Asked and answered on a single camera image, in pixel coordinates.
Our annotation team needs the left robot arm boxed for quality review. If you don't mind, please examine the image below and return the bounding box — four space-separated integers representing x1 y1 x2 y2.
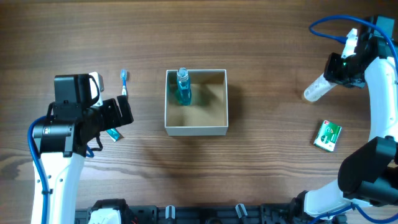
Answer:
27 72 134 223

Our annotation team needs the teal toothpaste tube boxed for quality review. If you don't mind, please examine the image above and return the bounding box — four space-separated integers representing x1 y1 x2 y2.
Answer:
106 128 122 142

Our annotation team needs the white hair conditioner tube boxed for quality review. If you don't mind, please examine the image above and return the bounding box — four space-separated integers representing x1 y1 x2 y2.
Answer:
302 73 337 103

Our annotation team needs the green soap box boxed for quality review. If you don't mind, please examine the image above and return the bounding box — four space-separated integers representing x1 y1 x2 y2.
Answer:
313 120 342 152

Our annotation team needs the blue white toothbrush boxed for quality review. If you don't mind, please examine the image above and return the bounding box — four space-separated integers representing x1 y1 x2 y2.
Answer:
120 69 128 96

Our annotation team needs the left blue cable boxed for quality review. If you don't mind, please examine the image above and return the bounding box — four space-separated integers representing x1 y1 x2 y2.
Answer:
27 115 50 224

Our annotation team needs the white cardboard box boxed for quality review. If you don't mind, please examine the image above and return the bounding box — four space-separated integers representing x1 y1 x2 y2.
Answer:
164 69 229 136

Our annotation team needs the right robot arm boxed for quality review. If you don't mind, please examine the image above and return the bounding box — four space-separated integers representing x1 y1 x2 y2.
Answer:
290 15 397 223

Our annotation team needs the blue mouthwash bottle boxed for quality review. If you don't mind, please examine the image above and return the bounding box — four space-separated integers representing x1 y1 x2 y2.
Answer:
177 67 192 106

